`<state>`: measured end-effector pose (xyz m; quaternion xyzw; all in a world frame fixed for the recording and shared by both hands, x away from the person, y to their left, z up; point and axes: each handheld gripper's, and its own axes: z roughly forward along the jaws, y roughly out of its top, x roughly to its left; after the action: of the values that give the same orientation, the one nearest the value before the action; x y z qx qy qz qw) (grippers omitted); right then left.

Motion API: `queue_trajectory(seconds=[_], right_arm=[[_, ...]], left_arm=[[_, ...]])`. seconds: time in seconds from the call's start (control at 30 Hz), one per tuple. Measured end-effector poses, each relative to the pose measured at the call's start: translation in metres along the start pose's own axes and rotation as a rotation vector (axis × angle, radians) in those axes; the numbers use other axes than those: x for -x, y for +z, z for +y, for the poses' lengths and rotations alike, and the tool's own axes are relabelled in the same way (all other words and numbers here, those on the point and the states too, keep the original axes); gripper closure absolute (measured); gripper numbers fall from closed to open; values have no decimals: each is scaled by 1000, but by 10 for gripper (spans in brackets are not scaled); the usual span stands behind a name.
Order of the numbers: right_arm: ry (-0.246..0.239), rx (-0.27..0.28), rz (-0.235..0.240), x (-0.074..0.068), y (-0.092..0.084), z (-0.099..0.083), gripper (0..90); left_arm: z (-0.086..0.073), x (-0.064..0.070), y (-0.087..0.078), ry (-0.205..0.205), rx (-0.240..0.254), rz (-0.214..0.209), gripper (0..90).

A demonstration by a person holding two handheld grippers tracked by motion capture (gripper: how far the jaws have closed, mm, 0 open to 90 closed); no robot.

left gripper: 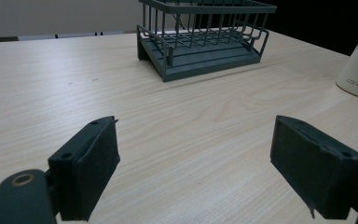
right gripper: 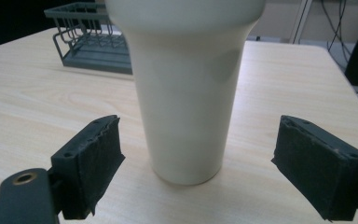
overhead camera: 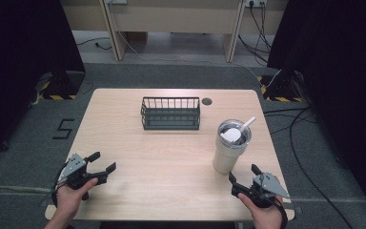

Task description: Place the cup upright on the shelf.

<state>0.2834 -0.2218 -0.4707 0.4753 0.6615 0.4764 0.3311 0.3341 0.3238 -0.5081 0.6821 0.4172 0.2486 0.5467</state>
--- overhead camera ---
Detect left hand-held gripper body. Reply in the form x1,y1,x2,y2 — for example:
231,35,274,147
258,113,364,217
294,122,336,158
57,153,109,192

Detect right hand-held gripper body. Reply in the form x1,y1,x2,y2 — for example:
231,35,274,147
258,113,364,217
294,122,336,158
232,172,291,209

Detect white tumbler cup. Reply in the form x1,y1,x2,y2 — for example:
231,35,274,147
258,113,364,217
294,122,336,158
212,118,253,176

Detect black wire basket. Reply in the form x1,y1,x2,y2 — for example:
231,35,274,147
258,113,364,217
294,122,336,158
140,96,202,131

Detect person's right hand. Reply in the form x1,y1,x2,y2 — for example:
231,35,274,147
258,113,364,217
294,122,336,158
237,192,284,229

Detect person's left hand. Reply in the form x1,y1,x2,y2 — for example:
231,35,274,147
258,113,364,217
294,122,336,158
55,177,99,219

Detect white straw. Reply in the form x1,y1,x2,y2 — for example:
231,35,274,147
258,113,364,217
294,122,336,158
239,115,257,134

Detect black stand base striped tape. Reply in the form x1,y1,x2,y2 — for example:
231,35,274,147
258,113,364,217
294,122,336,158
38,70,87,101
256,68,305,104

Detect black curtain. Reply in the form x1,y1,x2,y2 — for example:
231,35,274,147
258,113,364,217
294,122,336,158
0,0,87,166
266,0,366,220

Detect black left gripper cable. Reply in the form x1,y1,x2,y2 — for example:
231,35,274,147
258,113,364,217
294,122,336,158
51,161,70,208

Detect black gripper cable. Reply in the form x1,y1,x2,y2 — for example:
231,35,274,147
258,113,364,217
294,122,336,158
274,196,289,229
51,161,70,208

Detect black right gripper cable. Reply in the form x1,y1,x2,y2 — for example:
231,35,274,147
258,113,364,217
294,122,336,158
274,196,289,229

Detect long black floor cable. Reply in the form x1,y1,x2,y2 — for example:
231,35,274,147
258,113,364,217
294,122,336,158
288,107,355,229

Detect bundle of black floor cables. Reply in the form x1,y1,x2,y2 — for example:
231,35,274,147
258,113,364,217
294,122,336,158
262,106,319,135

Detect short black floor cable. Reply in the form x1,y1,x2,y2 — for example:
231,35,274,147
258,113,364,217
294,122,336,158
76,36,112,52

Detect black cables from socket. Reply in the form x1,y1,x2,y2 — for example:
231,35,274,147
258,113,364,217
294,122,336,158
237,1,273,65

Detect white wall socket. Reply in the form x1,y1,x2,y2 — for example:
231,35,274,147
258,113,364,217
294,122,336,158
245,0,268,9

